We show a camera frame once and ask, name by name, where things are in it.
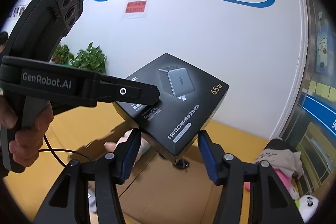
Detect teal pink plush toy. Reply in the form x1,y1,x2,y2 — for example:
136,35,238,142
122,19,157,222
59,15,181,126
103,129,150,162

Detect black charger box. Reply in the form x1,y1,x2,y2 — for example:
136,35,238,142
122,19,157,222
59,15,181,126
113,53,230,164

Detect black sunglasses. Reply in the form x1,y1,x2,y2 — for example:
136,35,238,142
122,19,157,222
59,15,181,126
173,158,190,170

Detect person left hand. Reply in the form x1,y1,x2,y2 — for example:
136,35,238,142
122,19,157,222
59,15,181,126
1,95,54,167

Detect grey phone stand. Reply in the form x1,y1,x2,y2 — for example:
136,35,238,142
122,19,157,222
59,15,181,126
88,187,97,213

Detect small potted plant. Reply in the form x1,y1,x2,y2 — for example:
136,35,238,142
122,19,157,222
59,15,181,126
51,45,75,65

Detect grey beige cloth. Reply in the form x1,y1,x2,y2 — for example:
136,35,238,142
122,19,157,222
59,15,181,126
253,138,304,178

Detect green potted plant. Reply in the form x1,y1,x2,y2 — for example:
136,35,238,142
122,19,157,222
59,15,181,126
70,42,106,74

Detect brown cardboard box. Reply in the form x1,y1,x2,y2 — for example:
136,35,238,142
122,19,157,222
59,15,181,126
49,121,253,224

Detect red white wall notice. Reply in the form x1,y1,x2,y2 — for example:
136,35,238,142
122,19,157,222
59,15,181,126
123,0,147,19

